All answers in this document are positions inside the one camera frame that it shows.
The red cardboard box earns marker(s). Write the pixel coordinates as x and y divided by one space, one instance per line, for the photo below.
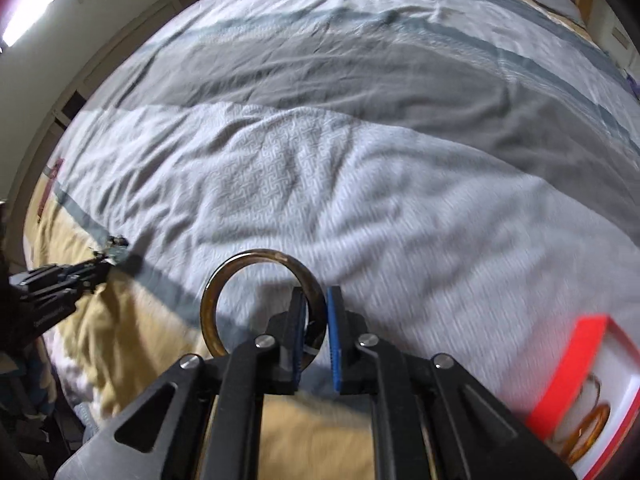
565 375

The dark brown bangle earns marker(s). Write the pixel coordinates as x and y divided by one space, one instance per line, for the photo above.
210 305

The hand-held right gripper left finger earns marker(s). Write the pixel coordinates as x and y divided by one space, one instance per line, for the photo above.
300 330

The window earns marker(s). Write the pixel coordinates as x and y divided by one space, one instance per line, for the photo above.
30 15

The striped duvet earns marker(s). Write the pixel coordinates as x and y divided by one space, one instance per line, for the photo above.
350 160

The amber bangle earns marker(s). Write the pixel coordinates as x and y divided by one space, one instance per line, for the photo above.
592 427

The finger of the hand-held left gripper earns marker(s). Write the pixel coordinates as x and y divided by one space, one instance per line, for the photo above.
65 272
75 290

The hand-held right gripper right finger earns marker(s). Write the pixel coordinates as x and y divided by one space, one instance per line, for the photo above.
334 340

